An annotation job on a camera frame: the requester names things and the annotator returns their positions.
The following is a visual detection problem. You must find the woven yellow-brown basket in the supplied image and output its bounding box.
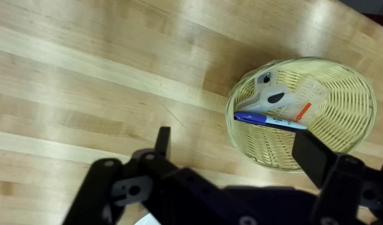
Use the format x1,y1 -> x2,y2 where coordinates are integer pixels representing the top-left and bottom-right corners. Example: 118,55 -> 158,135
225,56 -> 379,172

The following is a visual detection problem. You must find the blue pen with white barrel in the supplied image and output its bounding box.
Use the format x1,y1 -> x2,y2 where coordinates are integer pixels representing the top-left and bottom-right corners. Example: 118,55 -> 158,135
233,110 -> 310,132

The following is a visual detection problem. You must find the white plastic clip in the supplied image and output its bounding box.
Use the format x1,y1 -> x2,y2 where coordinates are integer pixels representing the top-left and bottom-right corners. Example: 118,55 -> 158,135
241,69 -> 295,114

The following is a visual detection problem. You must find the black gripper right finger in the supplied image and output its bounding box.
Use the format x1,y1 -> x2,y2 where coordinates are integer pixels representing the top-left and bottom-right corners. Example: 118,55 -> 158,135
291,129 -> 383,225

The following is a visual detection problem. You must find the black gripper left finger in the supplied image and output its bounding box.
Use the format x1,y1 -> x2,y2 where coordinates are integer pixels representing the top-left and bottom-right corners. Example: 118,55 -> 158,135
62,126 -> 182,225

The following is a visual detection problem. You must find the clear packet with orange mark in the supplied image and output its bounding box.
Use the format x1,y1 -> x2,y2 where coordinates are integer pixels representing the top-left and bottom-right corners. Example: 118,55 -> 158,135
278,75 -> 330,125

